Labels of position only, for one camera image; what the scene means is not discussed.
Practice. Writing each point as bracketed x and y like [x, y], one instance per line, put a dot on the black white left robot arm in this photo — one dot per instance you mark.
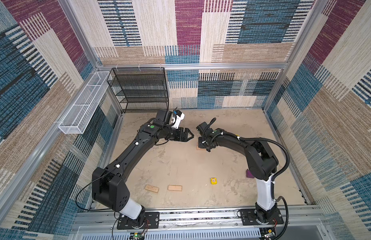
[108, 184]

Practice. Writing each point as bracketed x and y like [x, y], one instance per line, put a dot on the plain wood block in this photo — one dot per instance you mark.
[198, 148]
[175, 188]

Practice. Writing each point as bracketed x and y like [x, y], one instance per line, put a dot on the white wire mesh basket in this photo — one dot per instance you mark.
[81, 112]

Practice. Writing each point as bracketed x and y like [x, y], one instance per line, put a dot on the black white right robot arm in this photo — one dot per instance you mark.
[262, 164]

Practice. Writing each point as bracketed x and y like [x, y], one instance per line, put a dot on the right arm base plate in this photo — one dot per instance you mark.
[256, 217]

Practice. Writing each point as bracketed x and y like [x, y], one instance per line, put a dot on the printed wood block front left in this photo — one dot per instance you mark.
[151, 188]

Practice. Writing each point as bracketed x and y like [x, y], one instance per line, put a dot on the black wire mesh shelf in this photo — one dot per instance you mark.
[140, 90]

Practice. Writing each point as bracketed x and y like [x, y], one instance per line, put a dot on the plain wood block front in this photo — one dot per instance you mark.
[175, 188]

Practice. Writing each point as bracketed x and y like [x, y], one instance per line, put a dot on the yellow target cube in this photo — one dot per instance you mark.
[213, 181]

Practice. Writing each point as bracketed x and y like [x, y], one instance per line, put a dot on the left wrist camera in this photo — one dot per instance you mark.
[178, 116]

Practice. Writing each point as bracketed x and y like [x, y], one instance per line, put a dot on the aluminium mounting rail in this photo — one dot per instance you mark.
[216, 223]

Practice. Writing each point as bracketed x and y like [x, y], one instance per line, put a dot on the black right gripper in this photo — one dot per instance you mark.
[201, 145]

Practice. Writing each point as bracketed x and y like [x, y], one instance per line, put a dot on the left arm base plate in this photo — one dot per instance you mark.
[149, 220]

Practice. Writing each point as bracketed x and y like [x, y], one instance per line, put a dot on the purple triangular block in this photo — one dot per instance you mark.
[249, 174]

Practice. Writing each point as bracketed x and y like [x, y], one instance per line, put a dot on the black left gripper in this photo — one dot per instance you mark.
[184, 135]

